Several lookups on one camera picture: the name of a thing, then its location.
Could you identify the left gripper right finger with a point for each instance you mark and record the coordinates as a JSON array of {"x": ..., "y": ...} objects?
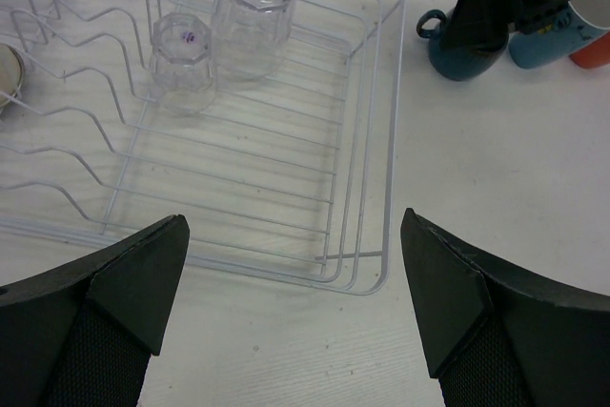
[{"x": 496, "y": 334}]

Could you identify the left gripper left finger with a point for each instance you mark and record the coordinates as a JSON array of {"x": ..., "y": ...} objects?
[{"x": 83, "y": 333}]

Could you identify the dark blue cup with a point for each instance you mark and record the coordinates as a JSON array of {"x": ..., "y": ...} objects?
[{"x": 458, "y": 64}]

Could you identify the light blue flower mug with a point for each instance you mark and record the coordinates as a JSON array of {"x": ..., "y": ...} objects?
[{"x": 583, "y": 22}]

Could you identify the orange mug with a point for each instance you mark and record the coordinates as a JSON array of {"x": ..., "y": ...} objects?
[{"x": 595, "y": 55}]

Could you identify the tall clear glass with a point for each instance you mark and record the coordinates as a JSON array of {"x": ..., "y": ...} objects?
[{"x": 250, "y": 36}]

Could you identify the cream ceramic cup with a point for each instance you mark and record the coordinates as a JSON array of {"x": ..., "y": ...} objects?
[{"x": 12, "y": 72}]

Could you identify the small clear glass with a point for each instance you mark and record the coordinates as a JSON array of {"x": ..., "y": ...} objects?
[{"x": 181, "y": 64}]

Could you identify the white wire dish rack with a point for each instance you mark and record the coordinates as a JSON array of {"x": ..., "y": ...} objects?
[{"x": 287, "y": 178}]

